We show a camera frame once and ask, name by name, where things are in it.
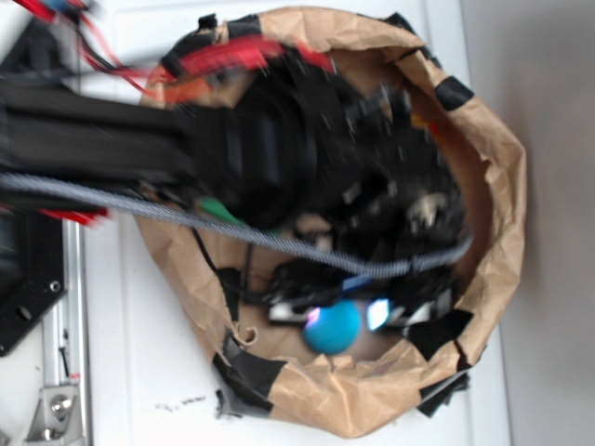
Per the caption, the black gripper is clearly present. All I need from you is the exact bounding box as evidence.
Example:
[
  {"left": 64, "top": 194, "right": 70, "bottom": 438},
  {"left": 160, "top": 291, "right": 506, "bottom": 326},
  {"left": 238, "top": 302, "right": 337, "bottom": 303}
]
[{"left": 222, "top": 51, "right": 469, "bottom": 331}]

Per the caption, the blue foam ball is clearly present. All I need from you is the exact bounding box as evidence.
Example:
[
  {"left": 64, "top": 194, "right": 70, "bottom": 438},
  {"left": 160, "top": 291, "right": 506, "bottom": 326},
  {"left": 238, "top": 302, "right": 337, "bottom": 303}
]
[{"left": 302, "top": 300, "right": 362, "bottom": 355}]

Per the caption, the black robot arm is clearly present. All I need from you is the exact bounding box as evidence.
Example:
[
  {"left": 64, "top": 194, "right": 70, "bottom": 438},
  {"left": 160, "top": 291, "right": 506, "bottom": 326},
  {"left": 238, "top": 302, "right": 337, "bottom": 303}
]
[{"left": 1, "top": 34, "right": 472, "bottom": 326}]

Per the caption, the brown paper bag bin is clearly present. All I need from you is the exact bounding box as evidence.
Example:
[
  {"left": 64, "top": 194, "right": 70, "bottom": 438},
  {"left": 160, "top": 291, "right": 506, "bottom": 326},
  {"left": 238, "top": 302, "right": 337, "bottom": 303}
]
[{"left": 138, "top": 6, "right": 527, "bottom": 439}]

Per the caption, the green rectangular block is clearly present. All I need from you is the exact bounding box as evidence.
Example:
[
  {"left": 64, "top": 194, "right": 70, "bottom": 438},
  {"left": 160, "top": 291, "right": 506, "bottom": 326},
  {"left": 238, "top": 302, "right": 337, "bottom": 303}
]
[{"left": 198, "top": 197, "right": 282, "bottom": 235}]

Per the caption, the yellow rubber duck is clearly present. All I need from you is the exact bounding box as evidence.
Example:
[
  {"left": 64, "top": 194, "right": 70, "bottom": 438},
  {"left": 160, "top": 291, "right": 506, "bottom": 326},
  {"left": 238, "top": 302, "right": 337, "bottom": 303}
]
[{"left": 412, "top": 114, "right": 439, "bottom": 139}]

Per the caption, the grey braided cable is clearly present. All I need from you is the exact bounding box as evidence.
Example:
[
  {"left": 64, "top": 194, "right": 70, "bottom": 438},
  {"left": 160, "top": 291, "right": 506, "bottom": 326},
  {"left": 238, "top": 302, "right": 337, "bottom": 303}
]
[{"left": 0, "top": 172, "right": 474, "bottom": 280}]

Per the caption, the aluminium extrusion rail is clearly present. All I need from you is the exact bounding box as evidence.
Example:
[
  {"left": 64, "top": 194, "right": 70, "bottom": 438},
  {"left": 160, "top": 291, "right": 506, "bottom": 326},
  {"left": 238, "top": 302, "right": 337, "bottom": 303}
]
[{"left": 43, "top": 222, "right": 93, "bottom": 445}]

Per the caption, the red wire bundle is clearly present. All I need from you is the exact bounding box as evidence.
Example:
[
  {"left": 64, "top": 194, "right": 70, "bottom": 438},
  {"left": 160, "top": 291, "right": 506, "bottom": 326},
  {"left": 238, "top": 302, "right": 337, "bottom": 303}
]
[{"left": 8, "top": 0, "right": 336, "bottom": 101}]

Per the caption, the metal corner bracket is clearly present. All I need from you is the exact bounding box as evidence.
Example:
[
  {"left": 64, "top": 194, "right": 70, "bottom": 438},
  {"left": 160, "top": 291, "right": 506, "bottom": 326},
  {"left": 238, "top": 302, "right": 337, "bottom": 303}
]
[{"left": 23, "top": 385, "right": 86, "bottom": 446}]

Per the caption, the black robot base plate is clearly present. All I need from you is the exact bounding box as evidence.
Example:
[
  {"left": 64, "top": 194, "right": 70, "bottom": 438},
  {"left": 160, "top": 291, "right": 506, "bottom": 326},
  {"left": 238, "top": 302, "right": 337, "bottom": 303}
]
[{"left": 1, "top": 211, "right": 66, "bottom": 357}]

